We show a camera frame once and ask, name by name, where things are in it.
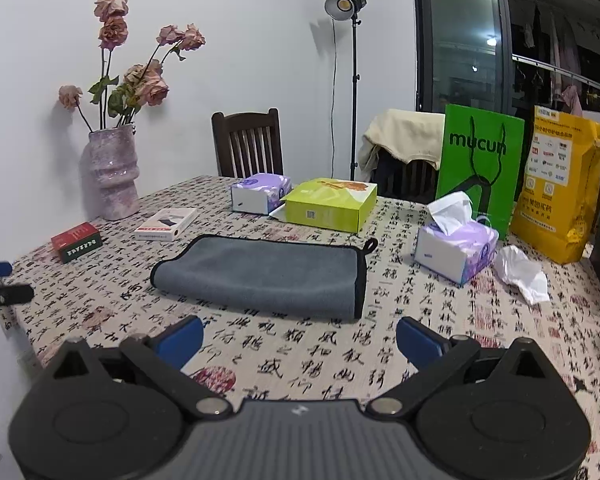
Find purple and grey towel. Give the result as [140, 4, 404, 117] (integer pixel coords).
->
[150, 234, 378, 322]

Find red and green box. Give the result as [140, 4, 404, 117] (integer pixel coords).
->
[50, 222, 102, 263]

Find calligraphy print tablecloth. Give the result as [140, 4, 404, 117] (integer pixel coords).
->
[0, 177, 600, 479]

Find crumpled white tissue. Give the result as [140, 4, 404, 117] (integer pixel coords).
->
[493, 245, 550, 306]

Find pink speckled vase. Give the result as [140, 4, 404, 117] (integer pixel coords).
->
[87, 125, 140, 221]

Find open purple tissue pack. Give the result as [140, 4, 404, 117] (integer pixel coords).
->
[414, 191, 498, 285]

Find white flat product box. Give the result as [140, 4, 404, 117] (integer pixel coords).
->
[133, 208, 197, 242]

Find yellow printed bag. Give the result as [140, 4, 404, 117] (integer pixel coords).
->
[510, 106, 600, 264]

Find dried pink roses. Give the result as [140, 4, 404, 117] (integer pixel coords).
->
[57, 0, 208, 134]

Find purple white tissue pack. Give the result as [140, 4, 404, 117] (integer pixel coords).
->
[230, 172, 291, 214]

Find lime green tissue box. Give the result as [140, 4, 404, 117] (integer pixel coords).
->
[268, 178, 377, 233]

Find green mucun paper bag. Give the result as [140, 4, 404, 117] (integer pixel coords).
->
[436, 104, 524, 238]

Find chair with cream garment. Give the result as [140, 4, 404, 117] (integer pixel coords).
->
[358, 108, 444, 204]

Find dark wooden chair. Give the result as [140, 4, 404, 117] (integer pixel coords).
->
[211, 108, 284, 178]

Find dark framed glass door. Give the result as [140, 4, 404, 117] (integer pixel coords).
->
[415, 0, 600, 117]

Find studio light on stand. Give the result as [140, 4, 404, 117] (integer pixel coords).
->
[324, 0, 367, 180]

